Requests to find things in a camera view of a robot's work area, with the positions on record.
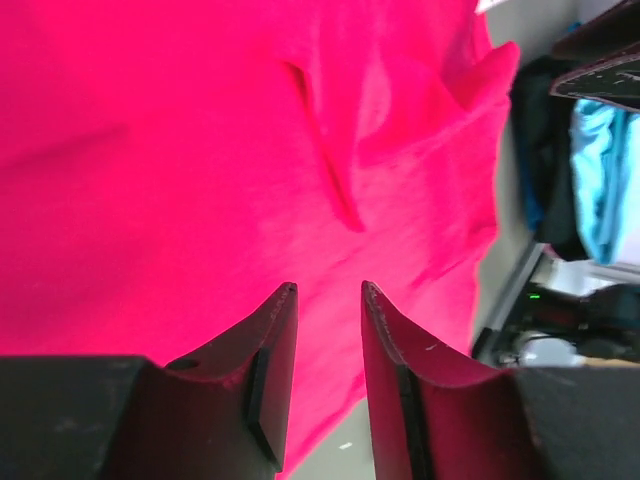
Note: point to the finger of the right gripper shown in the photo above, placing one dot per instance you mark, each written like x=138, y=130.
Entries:
x=610, y=29
x=614, y=82

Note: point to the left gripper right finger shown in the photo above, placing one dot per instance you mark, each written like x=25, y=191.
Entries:
x=436, y=413

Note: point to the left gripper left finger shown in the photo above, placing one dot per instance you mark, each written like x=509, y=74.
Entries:
x=218, y=412

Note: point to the red t shirt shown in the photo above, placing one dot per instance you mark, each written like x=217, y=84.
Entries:
x=165, y=165

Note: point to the folded light blue t shirt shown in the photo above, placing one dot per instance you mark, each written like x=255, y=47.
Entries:
x=604, y=159

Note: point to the folded black t shirt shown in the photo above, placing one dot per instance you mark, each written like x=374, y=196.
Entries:
x=540, y=126

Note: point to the aluminium frame rail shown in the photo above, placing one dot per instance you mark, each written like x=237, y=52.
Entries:
x=552, y=313

